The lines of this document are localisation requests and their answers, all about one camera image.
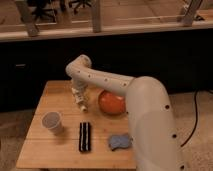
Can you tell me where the grey paper cup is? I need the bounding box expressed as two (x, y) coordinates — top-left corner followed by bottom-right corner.
(42, 111), (63, 135)

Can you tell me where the orange ceramic bowl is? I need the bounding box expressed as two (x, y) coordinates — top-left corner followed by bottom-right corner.
(98, 90), (126, 115)

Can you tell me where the black office chair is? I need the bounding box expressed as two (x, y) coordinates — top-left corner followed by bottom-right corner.
(68, 0), (91, 14)
(27, 0), (57, 22)

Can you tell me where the blue sponge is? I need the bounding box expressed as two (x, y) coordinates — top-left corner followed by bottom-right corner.
(108, 134), (131, 151)

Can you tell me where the wooden table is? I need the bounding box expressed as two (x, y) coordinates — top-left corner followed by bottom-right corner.
(16, 81), (136, 170)

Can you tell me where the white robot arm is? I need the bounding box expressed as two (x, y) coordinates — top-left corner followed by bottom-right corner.
(65, 55), (187, 171)

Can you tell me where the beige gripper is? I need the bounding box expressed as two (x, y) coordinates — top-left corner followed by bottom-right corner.
(71, 79), (87, 100)

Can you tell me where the black white striped cloth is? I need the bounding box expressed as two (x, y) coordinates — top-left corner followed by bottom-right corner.
(79, 122), (91, 152)

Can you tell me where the black power cable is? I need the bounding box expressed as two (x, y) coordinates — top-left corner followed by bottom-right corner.
(180, 89), (200, 148)

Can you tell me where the white labelled bottle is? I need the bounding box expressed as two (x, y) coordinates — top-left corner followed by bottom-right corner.
(72, 88), (87, 112)

